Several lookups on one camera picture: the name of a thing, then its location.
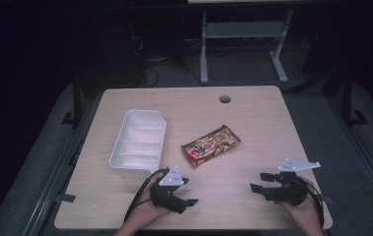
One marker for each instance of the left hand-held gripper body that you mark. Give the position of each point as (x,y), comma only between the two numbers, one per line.
(166,196)

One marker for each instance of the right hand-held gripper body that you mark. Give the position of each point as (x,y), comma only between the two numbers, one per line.
(289,191)

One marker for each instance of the brown snack packet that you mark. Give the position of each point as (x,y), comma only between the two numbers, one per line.
(211,145)

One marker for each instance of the white plastic bin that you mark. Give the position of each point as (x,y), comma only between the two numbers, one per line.
(139,142)

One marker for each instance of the person's right hand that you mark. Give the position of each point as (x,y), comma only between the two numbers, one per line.
(305,209)

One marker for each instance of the person's left hand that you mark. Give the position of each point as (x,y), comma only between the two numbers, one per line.
(146,213)

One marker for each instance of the black table edge clip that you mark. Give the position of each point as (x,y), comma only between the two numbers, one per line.
(66,197)

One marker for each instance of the black metal stand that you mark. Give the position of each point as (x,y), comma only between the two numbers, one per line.
(75,101)
(347,98)

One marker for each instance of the grey metal desk frame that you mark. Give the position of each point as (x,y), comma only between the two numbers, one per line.
(244,30)

